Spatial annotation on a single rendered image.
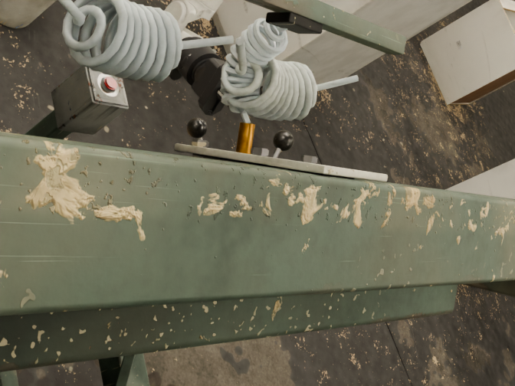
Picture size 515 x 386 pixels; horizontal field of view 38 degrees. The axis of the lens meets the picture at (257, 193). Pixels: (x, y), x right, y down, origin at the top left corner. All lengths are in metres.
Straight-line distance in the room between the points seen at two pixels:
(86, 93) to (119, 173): 1.55
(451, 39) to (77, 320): 5.77
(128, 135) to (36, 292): 2.93
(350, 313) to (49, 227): 0.69
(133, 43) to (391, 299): 0.67
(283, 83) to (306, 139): 3.62
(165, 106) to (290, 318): 2.72
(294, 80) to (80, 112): 1.30
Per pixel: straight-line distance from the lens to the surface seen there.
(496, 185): 4.96
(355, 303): 1.07
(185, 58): 1.62
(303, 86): 0.77
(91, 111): 2.02
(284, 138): 1.33
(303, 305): 0.97
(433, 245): 0.78
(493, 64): 6.21
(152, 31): 0.62
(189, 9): 1.66
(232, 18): 4.13
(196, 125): 1.34
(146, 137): 3.43
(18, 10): 3.19
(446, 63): 6.36
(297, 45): 3.86
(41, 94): 3.18
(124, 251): 0.47
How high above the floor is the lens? 2.28
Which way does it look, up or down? 37 degrees down
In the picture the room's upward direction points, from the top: 62 degrees clockwise
